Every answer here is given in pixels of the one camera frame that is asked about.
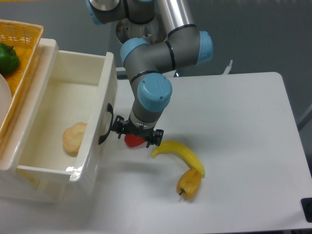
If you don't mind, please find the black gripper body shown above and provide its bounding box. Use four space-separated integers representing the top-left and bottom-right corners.
124 118 154 141

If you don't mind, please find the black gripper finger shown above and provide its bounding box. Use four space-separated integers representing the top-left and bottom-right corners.
111 115 129 139
145 129 164 148

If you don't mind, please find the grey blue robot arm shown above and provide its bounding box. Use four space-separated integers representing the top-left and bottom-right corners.
86 0 214 146

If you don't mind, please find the white drawer cabinet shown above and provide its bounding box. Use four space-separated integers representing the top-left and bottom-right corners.
0 39 65 203

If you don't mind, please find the yellow banana toy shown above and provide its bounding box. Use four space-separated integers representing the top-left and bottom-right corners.
151 140 205 176

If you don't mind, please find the red bell pepper toy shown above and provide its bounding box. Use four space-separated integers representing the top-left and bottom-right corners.
124 134 145 148

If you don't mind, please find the cauliflower toy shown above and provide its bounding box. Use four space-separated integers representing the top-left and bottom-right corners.
62 122 87 156

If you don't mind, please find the orange bell pepper toy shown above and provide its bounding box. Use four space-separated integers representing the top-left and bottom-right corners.
176 168 202 201

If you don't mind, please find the white plate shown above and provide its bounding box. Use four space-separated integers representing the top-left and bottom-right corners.
0 75 12 124

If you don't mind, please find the green bell pepper toy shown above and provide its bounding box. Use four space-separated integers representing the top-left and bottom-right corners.
0 42 20 76

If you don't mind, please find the yellow woven basket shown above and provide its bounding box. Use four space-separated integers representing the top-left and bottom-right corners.
0 19 44 139

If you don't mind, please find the black object at table edge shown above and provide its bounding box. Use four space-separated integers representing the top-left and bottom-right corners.
301 197 312 223

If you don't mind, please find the black top drawer handle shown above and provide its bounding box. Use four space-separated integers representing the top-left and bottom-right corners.
98 103 114 145

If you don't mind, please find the white clamp bracket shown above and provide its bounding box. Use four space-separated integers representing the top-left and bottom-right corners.
222 60 233 75

